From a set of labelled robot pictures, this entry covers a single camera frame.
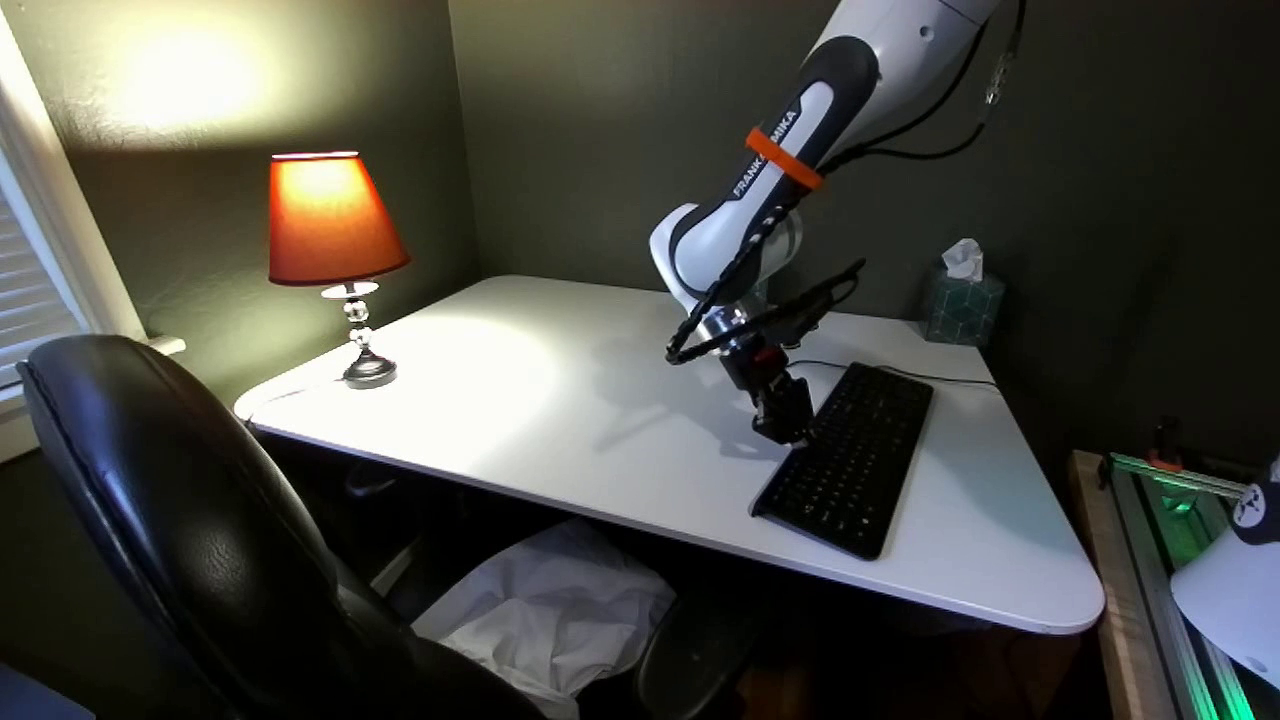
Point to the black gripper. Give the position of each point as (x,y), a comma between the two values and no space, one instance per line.
(778,381)

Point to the black computer keyboard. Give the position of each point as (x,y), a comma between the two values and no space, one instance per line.
(854,453)

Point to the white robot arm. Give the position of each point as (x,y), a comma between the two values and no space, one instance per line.
(854,82)

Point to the orange band on arm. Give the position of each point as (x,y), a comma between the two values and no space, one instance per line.
(787,162)

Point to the grey green tissue box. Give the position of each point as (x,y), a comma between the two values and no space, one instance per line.
(962,309)

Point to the white tissue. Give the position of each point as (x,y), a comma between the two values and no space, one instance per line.
(962,259)

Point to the white crumpled bag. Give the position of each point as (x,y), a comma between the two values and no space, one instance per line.
(547,612)

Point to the black cap with logo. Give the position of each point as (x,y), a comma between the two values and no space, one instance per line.
(1258,507)

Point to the white rounded plastic casing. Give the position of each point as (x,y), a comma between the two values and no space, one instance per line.
(1233,603)

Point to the orange shade table lamp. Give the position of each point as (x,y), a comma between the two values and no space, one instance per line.
(331,220)

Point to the black leather office chair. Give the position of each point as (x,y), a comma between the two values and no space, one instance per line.
(201,532)

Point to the white window blinds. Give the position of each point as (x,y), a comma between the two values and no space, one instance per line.
(25,281)

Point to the wooden board frame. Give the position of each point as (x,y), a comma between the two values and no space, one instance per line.
(1100,586)

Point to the metal rail with green light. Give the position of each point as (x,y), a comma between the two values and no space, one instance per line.
(1161,532)

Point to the white window frame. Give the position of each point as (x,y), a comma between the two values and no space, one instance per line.
(73,227)

